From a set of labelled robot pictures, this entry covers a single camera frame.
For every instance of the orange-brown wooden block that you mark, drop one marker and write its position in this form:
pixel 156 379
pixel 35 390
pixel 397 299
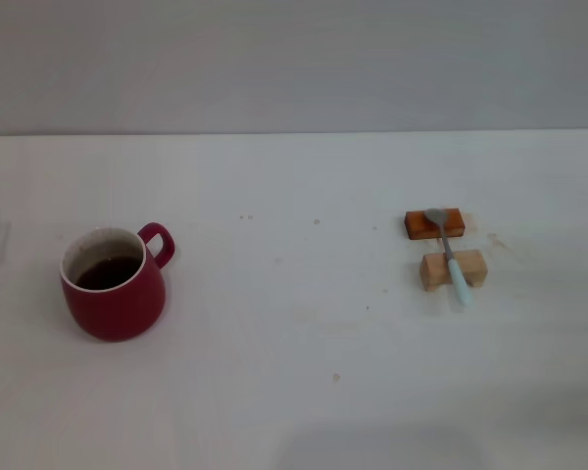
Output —
pixel 421 229

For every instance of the red ceramic coffee cup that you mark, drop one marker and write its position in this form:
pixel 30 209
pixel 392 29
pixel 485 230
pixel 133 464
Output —
pixel 112 308

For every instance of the light wooden arch block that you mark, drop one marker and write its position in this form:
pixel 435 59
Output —
pixel 433 271

